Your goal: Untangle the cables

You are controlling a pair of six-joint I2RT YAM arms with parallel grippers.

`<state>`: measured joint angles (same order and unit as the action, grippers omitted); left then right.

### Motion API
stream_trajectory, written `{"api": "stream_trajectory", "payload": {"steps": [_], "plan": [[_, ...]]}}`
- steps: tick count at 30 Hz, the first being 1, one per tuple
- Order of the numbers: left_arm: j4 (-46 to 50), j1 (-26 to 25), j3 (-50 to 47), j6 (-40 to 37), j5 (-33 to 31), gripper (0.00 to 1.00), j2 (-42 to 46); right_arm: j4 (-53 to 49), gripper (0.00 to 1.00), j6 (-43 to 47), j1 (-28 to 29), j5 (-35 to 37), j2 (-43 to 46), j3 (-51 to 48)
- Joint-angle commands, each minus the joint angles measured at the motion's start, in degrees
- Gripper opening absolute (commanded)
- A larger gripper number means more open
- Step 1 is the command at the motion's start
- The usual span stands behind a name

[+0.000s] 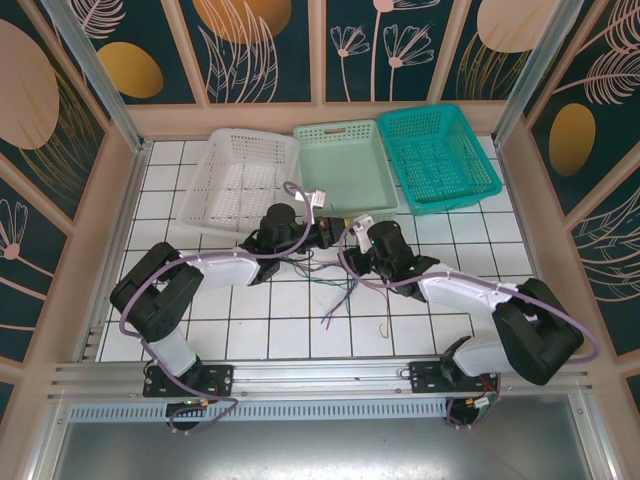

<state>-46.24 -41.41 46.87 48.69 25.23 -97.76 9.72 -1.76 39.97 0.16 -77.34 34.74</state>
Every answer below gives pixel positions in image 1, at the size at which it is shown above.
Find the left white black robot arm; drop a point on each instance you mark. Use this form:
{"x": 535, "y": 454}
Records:
{"x": 220, "y": 270}

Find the white plastic basket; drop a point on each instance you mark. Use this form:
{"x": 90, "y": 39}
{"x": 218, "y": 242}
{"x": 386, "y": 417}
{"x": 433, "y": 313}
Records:
{"x": 235, "y": 170}

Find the mint green plastic basket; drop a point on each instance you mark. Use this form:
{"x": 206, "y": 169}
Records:
{"x": 310, "y": 135}

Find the teal plastic basket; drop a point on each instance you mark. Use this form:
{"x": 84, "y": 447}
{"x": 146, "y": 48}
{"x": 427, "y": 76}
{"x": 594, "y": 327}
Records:
{"x": 480, "y": 170}

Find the grey metal sheet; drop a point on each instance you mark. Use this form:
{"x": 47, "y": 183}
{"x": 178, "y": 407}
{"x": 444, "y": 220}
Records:
{"x": 320, "y": 450}

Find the black base electronics module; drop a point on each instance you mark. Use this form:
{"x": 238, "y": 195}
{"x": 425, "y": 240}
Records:
{"x": 187, "y": 424}

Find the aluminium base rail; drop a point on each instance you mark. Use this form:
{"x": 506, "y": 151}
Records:
{"x": 320, "y": 375}

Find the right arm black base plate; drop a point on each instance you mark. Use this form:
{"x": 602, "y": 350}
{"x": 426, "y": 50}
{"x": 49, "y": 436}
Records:
{"x": 425, "y": 377}

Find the aluminium side rail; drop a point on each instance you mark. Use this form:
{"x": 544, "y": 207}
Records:
{"x": 131, "y": 190}

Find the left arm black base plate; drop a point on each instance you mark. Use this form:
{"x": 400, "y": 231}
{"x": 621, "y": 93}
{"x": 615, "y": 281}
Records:
{"x": 220, "y": 380}

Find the aluminium frame post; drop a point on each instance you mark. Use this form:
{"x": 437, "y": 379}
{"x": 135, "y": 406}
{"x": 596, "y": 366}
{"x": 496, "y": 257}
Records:
{"x": 544, "y": 70}
{"x": 102, "y": 80}

